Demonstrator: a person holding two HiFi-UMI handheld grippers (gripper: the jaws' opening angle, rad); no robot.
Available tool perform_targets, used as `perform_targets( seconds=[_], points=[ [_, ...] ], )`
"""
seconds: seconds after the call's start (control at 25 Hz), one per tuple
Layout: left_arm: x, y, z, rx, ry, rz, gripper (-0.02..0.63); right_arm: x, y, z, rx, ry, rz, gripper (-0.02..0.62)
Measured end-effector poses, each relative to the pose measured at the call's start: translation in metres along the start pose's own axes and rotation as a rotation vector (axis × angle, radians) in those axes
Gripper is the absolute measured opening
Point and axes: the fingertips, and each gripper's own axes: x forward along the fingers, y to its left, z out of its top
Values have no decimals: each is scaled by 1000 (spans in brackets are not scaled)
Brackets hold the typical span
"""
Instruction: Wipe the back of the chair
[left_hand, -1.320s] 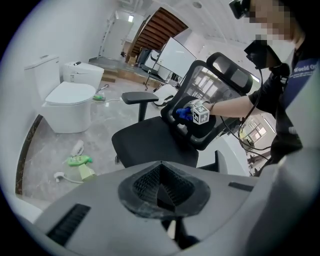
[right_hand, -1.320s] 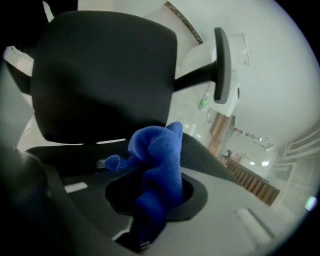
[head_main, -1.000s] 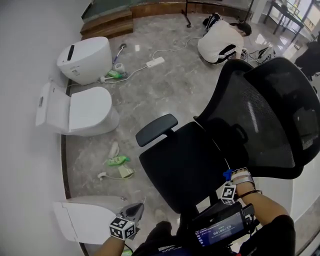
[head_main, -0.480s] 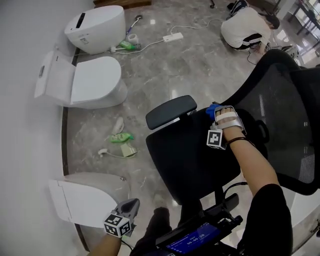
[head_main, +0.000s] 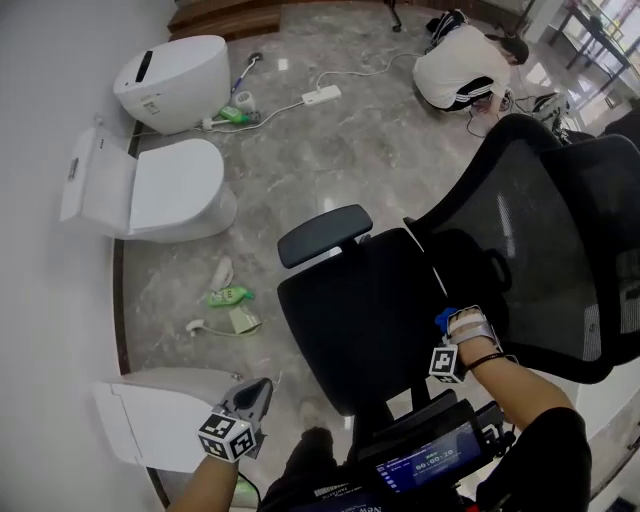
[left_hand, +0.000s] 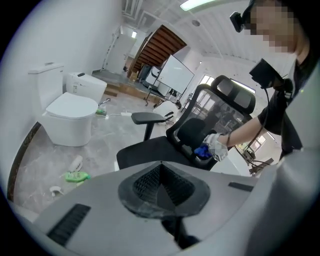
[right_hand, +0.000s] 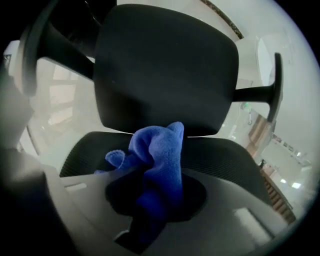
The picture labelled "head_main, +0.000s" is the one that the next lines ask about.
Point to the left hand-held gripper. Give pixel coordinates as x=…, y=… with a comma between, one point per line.
x=225, y=435

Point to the white flat-lid toilet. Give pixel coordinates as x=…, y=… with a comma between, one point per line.
x=160, y=415

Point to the white toilet with tank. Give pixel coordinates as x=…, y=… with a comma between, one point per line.
x=170, y=190

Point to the person's right hand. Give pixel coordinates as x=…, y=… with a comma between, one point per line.
x=464, y=317

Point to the wooden step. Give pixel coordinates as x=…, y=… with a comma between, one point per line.
x=225, y=20

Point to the white egg-shaped smart toilet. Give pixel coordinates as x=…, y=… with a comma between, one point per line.
x=172, y=82

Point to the black wrist band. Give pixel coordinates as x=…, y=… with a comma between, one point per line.
x=487, y=359

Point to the person's leg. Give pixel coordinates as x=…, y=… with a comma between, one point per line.
x=302, y=465

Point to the person's left forearm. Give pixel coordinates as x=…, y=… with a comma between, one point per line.
x=207, y=482

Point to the white equipment pile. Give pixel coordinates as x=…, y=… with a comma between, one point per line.
x=552, y=110

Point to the white power strip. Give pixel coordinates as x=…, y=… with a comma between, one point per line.
x=321, y=95

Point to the white toilet brush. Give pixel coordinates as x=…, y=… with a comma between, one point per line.
x=197, y=326

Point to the green cleaner bottle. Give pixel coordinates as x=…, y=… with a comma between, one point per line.
x=233, y=114
x=227, y=296

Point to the blue cloth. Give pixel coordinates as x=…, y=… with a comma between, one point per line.
x=444, y=320

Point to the black mesh office chair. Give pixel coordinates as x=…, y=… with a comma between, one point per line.
x=370, y=310

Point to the dark glass-top table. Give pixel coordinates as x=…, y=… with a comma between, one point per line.
x=595, y=35

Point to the white rag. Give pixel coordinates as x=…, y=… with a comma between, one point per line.
x=222, y=272

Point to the chest-mounted screen device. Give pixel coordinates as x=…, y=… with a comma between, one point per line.
x=430, y=450

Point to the white brush holder cup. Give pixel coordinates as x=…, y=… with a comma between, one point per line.
x=246, y=99

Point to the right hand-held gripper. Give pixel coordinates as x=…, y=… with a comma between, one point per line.
x=446, y=364

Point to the person's right forearm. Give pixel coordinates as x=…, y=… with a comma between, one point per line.
x=520, y=387

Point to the beige brush holder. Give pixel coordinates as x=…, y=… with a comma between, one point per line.
x=242, y=322

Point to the black caster leg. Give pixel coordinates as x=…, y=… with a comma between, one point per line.
x=395, y=17

